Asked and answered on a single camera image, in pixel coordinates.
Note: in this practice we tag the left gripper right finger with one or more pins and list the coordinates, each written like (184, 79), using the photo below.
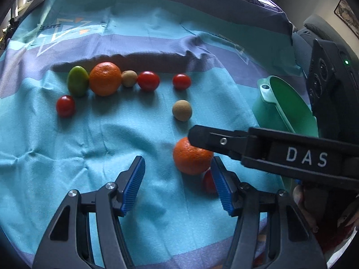
(270, 232)

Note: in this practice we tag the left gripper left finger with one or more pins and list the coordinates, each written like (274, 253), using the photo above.
(66, 242)

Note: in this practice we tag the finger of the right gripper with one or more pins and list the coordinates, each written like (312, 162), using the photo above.
(235, 144)

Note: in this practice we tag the orange mandarin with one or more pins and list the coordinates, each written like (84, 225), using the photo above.
(105, 78)
(189, 159)

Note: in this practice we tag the red tomato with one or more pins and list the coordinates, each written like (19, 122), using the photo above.
(208, 183)
(65, 106)
(148, 81)

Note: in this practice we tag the red tomato end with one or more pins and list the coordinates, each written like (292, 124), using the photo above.
(181, 82)

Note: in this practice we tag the green plastic bowl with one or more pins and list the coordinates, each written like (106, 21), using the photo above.
(280, 107)

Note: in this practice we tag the tan round fruit front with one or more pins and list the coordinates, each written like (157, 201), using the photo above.
(182, 110)

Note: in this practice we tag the red tomato in row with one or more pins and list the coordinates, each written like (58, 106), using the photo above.
(148, 81)

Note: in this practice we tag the tan small fruit in row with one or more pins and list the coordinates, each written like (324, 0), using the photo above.
(129, 78)

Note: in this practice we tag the grey armchair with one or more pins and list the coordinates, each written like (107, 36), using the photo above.
(316, 27)

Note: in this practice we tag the orange mandarin in row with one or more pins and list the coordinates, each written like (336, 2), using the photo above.
(105, 78)

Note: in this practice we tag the blue striped tablecloth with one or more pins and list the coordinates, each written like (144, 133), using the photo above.
(224, 46)

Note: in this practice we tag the green lime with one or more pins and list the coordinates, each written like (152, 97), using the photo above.
(78, 81)

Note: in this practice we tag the framed wall picture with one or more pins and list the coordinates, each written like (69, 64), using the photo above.
(346, 15)

